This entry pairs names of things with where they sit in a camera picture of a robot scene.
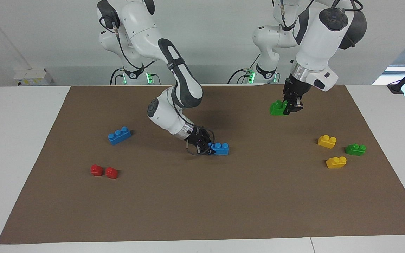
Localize white box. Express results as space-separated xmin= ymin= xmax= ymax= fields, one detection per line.
xmin=13 ymin=68 xmax=53 ymax=86

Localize blue two-stud toy brick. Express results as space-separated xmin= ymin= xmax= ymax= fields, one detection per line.
xmin=211 ymin=142 xmax=230 ymax=155

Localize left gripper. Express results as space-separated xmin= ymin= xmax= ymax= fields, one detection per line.
xmin=282 ymin=74 xmax=310 ymax=115

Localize yellow toy brick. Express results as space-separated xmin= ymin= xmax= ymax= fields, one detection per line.
xmin=317 ymin=135 xmax=337 ymax=149
xmin=326 ymin=156 xmax=347 ymax=169

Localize green toy brick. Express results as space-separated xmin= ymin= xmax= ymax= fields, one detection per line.
xmin=270 ymin=100 xmax=289 ymax=116
xmin=345 ymin=143 xmax=367 ymax=156

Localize blue three-stud toy brick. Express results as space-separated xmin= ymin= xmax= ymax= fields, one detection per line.
xmin=108 ymin=126 xmax=132 ymax=145

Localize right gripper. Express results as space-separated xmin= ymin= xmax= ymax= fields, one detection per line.
xmin=187 ymin=126 xmax=217 ymax=155

